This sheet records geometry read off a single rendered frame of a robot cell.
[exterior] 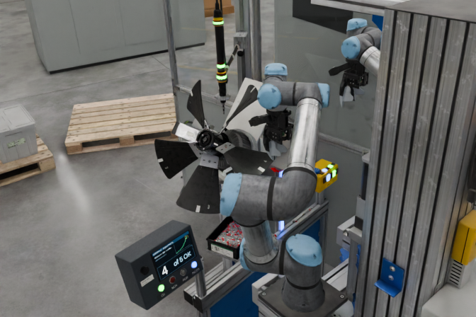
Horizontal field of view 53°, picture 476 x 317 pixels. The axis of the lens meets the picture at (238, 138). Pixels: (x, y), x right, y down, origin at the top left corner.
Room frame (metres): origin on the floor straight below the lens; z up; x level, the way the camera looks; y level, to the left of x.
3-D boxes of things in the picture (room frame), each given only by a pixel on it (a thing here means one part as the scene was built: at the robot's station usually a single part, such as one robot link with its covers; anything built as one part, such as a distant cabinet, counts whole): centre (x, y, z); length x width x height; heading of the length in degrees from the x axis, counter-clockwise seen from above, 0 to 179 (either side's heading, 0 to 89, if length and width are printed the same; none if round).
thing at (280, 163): (2.51, -0.24, 0.85); 0.36 x 0.24 x 0.03; 45
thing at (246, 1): (2.75, -0.06, 0.90); 0.08 x 0.06 x 1.80; 80
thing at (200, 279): (1.41, 0.18, 0.96); 0.03 x 0.03 x 0.20; 45
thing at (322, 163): (1.99, -0.40, 1.02); 0.16 x 0.10 x 0.11; 135
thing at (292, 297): (1.21, -0.20, 1.09); 0.15 x 0.15 x 0.10
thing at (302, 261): (1.21, -0.19, 1.20); 0.13 x 0.12 x 0.14; 75
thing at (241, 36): (2.65, -0.04, 1.54); 0.10 x 0.07 x 0.09; 170
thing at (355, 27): (1.84, -0.49, 1.78); 0.09 x 0.08 x 0.11; 39
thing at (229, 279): (1.71, -0.12, 0.82); 0.90 x 0.04 x 0.08; 135
